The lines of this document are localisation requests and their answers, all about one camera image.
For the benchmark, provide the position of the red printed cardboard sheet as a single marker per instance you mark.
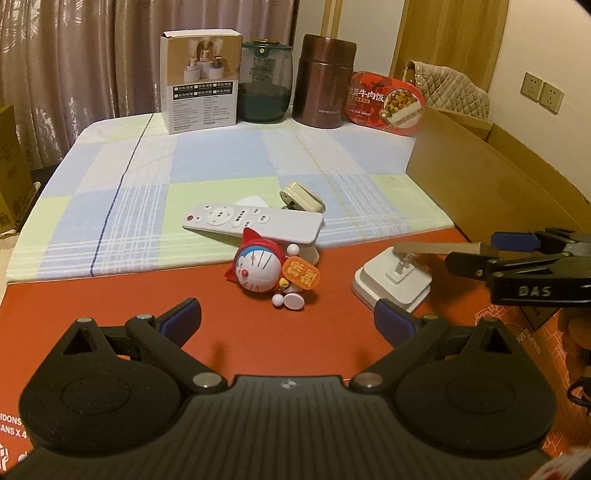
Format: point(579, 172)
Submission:
point(138, 286)

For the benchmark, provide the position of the mauve patterned curtain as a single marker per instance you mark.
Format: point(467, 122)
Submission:
point(92, 60)

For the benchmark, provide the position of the red and white printed cloth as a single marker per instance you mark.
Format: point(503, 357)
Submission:
point(568, 466)

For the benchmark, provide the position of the large printed cardboard box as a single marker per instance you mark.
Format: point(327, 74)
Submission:
point(14, 175)

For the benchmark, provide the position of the green glass jar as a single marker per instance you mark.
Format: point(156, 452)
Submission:
point(267, 92)

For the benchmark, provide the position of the blue cat figurine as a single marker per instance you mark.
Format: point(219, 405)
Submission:
point(258, 267)

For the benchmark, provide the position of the wall socket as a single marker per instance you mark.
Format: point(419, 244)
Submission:
point(551, 98)
point(532, 86)

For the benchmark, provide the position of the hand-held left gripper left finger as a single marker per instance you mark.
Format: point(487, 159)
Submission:
point(182, 318)

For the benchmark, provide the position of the white remote control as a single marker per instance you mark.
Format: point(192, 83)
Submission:
point(258, 224)

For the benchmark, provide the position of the brown cardboard box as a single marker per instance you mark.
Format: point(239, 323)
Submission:
point(485, 184)

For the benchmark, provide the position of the person's right hand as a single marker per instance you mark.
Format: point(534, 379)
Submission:
point(577, 332)

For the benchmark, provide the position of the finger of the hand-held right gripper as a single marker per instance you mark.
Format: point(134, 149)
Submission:
point(466, 265)
point(512, 241)

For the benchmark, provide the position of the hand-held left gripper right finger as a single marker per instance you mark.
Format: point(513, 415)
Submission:
point(392, 321)

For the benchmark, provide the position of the cream plug adapter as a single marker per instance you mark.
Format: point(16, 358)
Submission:
point(302, 198)

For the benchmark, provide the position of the red food packet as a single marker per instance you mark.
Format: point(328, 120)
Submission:
point(383, 104)

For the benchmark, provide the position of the white product box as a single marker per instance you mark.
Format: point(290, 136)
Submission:
point(203, 92)

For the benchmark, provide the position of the pastel checkered tablecloth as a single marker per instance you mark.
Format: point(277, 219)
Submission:
point(207, 161)

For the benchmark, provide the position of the wooden door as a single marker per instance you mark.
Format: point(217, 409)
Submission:
point(452, 37)

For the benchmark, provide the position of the white stand with gold plate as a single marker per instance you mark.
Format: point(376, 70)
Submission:
point(392, 281)

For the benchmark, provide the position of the brown metal thermos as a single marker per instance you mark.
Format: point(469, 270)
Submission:
point(323, 83)

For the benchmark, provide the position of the beige quilted chair cover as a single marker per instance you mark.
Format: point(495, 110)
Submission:
point(448, 90)

